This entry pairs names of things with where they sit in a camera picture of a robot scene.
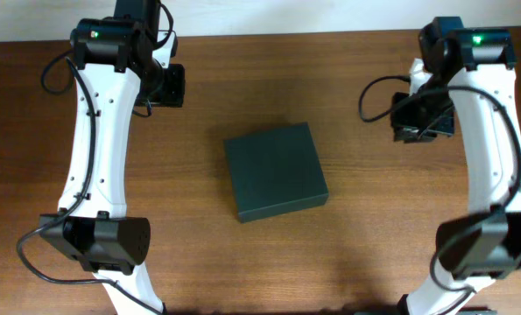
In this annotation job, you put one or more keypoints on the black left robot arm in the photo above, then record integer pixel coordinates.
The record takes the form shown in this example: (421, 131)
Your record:
(122, 66)

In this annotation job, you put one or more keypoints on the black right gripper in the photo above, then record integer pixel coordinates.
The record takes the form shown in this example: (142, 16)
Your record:
(402, 127)

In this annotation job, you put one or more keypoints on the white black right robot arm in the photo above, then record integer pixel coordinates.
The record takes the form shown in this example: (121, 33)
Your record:
(466, 77)

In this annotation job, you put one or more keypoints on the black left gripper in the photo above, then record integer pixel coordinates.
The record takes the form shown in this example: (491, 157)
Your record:
(175, 98)

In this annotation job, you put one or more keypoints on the black box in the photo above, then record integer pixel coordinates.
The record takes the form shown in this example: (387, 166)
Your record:
(275, 171)

